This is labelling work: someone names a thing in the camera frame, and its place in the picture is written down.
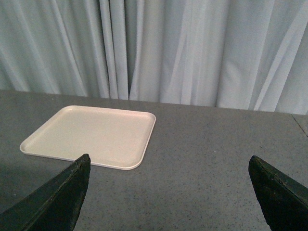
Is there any pale grey curtain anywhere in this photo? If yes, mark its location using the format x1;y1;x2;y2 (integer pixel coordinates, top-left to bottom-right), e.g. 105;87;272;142
0;0;308;115

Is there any cream rectangular tray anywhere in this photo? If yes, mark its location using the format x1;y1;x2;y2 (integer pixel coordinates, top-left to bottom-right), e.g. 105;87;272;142
20;105;156;170

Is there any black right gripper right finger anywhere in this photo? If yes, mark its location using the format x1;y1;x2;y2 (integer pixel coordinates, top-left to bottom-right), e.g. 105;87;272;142
249;155;308;231

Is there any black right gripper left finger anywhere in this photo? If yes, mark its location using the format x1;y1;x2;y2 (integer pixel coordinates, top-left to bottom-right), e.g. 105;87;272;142
0;154;91;231

